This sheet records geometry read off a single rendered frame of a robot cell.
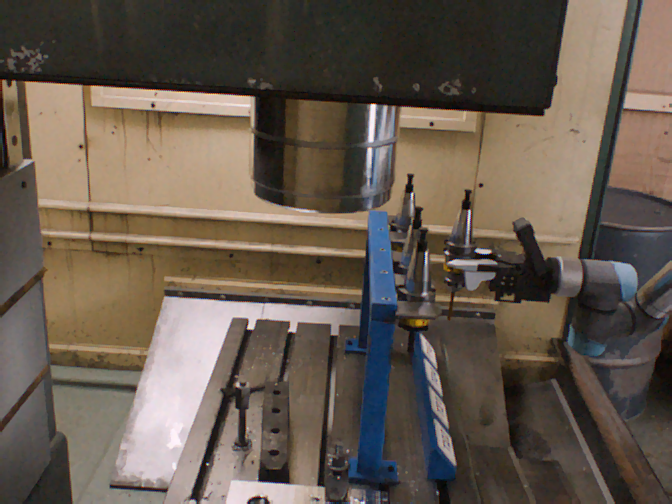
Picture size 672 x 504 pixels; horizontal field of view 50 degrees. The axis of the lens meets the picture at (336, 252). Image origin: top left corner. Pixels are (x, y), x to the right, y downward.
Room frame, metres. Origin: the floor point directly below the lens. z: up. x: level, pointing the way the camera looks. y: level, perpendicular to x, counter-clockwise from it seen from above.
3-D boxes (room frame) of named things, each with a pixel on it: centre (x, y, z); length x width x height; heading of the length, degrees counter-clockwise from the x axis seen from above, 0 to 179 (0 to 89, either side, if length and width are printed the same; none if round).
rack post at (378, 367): (1.02, -0.08, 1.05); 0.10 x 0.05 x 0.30; 90
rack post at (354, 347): (1.46, -0.08, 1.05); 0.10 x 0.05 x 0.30; 90
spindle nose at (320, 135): (0.77, 0.02, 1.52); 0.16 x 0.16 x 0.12
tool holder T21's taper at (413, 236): (1.19, -0.14, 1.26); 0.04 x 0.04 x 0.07
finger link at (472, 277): (1.28, -0.26, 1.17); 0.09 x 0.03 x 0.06; 103
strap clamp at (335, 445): (0.90, -0.02, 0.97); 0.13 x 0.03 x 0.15; 0
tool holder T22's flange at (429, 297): (1.08, -0.13, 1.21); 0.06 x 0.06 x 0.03
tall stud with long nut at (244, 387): (1.08, 0.14, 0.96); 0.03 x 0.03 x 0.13
